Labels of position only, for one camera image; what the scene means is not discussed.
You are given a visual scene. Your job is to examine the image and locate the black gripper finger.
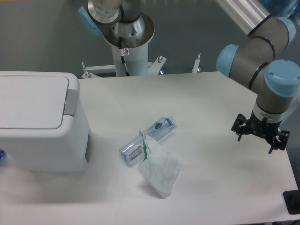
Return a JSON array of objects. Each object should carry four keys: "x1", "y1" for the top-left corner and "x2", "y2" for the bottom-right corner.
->
[
  {"x1": 268, "y1": 130, "x2": 290, "y2": 154},
  {"x1": 231, "y1": 113, "x2": 252, "y2": 142}
]

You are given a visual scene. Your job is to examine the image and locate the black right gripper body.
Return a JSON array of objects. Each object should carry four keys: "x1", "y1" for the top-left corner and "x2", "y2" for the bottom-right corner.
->
[{"x1": 248, "y1": 112, "x2": 281, "y2": 141}]

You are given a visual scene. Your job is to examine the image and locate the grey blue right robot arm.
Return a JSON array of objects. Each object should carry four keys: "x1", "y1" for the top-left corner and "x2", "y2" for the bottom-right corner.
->
[{"x1": 216, "y1": 0, "x2": 300, "y2": 150}]

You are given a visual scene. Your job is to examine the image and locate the white plastic trash can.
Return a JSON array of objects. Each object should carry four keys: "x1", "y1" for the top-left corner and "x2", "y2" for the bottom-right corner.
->
[{"x1": 0, "y1": 71, "x2": 91, "y2": 172}]

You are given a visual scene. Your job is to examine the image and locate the white trash can lid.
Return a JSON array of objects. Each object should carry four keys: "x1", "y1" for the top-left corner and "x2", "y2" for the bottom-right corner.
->
[{"x1": 0, "y1": 76, "x2": 69, "y2": 129}]

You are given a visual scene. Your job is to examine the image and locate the clear plastic water bottle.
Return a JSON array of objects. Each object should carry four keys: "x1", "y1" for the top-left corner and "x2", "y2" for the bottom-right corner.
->
[{"x1": 119, "y1": 116, "x2": 175, "y2": 164}]

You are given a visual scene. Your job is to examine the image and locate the blue object at left edge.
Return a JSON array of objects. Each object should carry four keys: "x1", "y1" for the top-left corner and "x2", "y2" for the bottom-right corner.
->
[{"x1": 0, "y1": 149, "x2": 7, "y2": 165}]

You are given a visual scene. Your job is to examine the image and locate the white metal base frame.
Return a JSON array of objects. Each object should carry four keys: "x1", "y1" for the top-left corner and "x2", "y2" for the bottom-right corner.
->
[{"x1": 81, "y1": 53, "x2": 202, "y2": 79}]

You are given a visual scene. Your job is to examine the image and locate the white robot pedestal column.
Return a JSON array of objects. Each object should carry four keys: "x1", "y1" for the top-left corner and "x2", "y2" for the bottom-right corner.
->
[{"x1": 111, "y1": 44, "x2": 148, "y2": 77}]

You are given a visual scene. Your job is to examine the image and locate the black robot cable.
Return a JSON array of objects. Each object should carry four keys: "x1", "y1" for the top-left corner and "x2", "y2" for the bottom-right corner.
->
[{"x1": 118, "y1": 4, "x2": 131, "y2": 77}]

